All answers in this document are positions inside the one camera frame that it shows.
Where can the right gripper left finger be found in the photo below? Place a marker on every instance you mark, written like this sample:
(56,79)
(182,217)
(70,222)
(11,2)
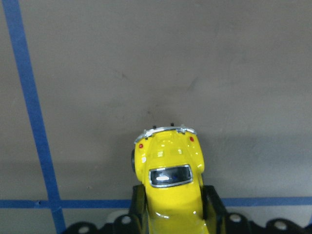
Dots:
(138,211)

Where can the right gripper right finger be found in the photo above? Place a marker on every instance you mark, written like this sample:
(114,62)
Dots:
(214,212)

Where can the yellow toy beetle car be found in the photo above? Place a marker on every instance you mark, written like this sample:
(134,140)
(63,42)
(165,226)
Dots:
(169,162)

